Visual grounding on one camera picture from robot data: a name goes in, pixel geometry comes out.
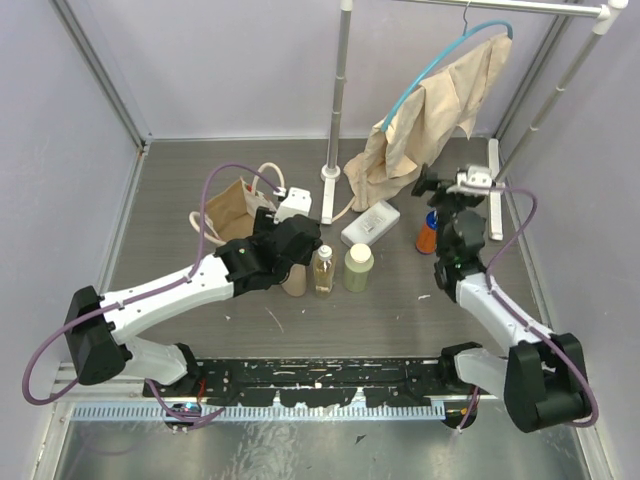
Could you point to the white bottle dark cap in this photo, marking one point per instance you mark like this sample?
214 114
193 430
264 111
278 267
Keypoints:
371 225

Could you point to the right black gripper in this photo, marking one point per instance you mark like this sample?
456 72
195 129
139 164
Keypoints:
427 182

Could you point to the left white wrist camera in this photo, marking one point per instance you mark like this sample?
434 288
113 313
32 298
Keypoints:
297 201

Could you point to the clear bottle white cap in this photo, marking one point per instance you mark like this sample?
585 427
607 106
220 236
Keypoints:
324 270

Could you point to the olive green lotion bottle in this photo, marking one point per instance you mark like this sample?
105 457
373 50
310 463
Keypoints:
359 261

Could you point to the beige shirt on hanger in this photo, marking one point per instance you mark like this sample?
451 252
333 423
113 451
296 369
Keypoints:
447 100

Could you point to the watermelon print canvas bag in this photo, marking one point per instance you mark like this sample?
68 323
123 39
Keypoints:
230 215

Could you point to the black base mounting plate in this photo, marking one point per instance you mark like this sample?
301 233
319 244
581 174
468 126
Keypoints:
317 382

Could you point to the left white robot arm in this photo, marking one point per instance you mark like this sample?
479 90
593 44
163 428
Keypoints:
104 330

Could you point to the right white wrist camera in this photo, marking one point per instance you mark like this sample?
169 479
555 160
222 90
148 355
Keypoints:
474 180

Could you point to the beige bottle round cap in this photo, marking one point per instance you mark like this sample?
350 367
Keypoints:
295 284

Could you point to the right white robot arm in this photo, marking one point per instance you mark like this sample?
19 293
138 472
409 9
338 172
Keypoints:
541 377

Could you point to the aluminium frame post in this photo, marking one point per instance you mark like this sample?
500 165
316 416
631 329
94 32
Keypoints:
78 19

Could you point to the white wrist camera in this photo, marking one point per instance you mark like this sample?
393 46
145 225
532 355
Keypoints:
297 201
474 180

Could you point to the metal clothes rack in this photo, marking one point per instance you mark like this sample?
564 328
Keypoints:
604 17

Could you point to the teal clothes hanger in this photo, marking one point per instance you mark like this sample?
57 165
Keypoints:
430 70

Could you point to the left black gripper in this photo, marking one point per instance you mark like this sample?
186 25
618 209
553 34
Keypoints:
265 223

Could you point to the orange bottle blue pump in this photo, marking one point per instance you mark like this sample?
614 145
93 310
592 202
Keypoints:
426 240

